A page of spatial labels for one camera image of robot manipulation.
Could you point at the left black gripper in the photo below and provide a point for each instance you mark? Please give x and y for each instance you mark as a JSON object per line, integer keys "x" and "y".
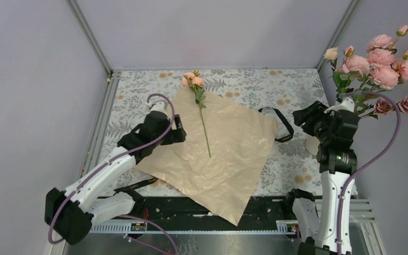
{"x": 176, "y": 135}

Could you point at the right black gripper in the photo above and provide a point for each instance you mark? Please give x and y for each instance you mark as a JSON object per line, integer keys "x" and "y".
{"x": 315, "y": 110}

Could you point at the peach paper flower bouquet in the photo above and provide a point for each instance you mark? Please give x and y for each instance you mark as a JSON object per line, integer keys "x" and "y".
{"x": 241, "y": 140}

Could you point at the cream bud rose stem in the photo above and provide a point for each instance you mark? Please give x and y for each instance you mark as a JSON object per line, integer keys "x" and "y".
{"x": 332, "y": 58}

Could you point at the small pink rose stem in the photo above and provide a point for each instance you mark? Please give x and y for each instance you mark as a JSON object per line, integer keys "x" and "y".
{"x": 353, "y": 67}

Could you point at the large pink rose stem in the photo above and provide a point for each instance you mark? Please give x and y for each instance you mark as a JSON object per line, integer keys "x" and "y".
{"x": 386, "y": 42}

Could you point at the light pink rose stem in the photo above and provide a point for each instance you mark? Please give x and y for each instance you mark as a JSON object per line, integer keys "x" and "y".
{"x": 387, "y": 70}

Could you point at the dusty mauve rose stem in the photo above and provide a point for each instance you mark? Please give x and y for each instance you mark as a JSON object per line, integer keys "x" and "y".
{"x": 375, "y": 106}

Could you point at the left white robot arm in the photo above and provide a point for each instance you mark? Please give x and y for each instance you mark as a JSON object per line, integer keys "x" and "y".
{"x": 74, "y": 210}

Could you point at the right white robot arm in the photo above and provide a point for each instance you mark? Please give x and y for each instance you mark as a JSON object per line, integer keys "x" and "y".
{"x": 326, "y": 231}

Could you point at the beige cylindrical vase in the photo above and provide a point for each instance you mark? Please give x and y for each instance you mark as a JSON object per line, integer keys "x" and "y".
{"x": 312, "y": 145}

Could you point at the peach orange rose stem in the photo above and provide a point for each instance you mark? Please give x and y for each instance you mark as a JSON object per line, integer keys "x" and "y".
{"x": 195, "y": 83}

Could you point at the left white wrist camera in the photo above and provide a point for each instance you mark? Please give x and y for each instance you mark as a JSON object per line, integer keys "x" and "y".
{"x": 159, "y": 106}

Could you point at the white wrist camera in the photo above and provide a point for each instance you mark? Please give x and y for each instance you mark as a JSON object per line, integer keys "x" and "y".
{"x": 159, "y": 106}
{"x": 347, "y": 104}

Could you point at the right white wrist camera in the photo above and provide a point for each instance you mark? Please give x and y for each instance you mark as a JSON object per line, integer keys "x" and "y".
{"x": 347, "y": 104}

